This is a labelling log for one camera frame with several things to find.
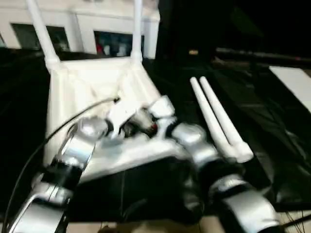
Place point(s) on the white plastic table leg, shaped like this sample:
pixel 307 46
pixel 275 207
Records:
pixel 208 109
pixel 219 109
pixel 41 29
pixel 137 29

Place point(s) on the white plastic table top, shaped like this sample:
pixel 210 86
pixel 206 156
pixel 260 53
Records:
pixel 85 85

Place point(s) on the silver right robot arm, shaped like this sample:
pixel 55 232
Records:
pixel 192 138

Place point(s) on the black case with yellow label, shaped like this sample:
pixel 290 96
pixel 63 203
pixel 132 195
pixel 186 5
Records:
pixel 184 24

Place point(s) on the black work mat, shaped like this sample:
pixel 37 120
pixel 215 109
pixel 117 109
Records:
pixel 267 121

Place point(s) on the white cabinet with glass doors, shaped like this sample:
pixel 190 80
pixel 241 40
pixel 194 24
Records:
pixel 80 19

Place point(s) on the black metal rod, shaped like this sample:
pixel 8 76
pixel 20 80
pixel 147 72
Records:
pixel 255 54

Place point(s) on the white flat board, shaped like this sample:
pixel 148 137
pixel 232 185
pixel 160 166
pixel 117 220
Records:
pixel 294 80

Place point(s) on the black metal table strut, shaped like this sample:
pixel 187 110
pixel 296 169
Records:
pixel 298 219

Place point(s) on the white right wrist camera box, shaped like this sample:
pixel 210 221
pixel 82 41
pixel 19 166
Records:
pixel 161 106

